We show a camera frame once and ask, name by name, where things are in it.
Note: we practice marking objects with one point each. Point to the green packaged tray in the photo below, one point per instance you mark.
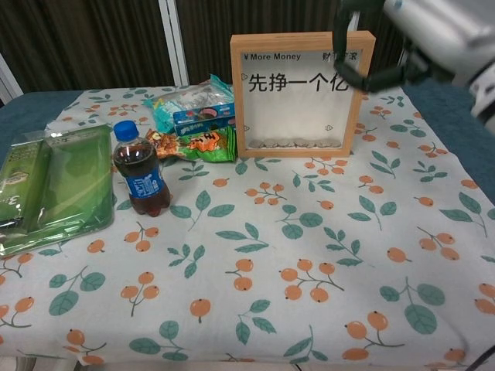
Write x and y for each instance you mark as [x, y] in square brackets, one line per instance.
[73, 181]

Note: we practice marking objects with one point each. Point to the wooden frame coin bank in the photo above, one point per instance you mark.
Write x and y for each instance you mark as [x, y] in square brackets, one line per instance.
[301, 152]

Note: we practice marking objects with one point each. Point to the cola bottle blue cap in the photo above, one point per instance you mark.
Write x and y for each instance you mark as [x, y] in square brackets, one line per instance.
[141, 181]

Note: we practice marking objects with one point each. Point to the orange green snack bag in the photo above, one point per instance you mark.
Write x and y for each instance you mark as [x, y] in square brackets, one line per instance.
[209, 148]

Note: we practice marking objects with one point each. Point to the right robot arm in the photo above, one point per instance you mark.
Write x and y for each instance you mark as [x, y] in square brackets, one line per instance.
[483, 92]

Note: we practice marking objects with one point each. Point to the blue cookie box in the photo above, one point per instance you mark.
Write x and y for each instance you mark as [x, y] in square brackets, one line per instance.
[205, 116]

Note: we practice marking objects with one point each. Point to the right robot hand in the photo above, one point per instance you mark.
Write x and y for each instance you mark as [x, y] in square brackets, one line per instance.
[444, 31]

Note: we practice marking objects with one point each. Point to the teal snack bag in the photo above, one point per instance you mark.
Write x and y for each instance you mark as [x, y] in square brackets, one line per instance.
[185, 100]

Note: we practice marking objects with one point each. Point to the teal table cover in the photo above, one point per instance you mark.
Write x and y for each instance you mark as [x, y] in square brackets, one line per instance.
[444, 112]

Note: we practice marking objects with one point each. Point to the floral tablecloth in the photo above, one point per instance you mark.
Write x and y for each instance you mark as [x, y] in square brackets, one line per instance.
[232, 251]

